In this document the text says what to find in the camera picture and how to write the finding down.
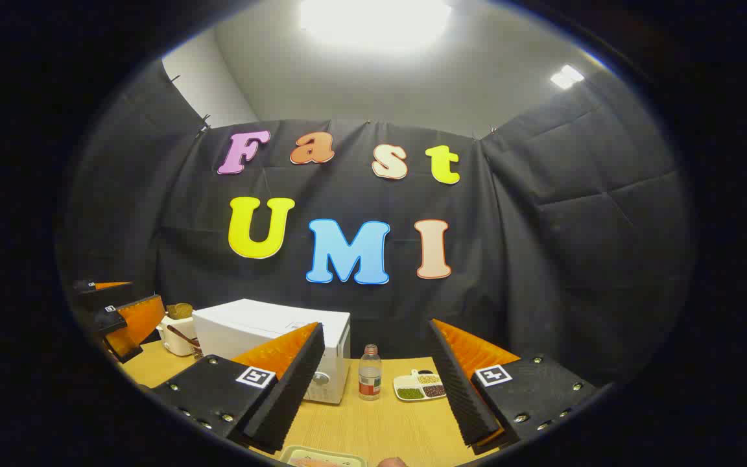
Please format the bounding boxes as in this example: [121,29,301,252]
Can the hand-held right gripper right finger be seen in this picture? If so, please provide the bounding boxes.
[428,318,598,455]

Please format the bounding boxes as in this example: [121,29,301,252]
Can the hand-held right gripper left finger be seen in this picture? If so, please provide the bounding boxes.
[151,322,326,455]

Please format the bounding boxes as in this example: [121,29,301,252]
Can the white microwave oven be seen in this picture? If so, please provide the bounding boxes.
[192,298,351,406]

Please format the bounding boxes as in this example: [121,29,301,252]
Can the white divided bean dish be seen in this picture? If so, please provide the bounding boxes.
[393,370,447,403]

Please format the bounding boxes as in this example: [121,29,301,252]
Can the white toaster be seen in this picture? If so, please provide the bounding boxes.
[156,315,199,357]

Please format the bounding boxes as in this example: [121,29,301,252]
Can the brown wooden spoon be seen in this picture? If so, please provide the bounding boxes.
[166,324,200,348]

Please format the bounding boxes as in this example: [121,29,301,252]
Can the pale green square plate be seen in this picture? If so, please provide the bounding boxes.
[279,445,368,467]

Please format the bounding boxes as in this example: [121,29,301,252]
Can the clear plastic bottle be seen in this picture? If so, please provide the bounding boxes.
[358,344,383,401]

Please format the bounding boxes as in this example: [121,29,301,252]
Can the black backdrop cloth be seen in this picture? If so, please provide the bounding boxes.
[56,58,698,390]

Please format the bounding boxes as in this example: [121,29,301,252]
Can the small ceiling light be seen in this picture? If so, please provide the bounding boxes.
[550,64,586,90]

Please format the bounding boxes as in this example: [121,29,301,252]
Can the large ceiling light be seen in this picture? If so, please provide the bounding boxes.
[299,0,452,49]

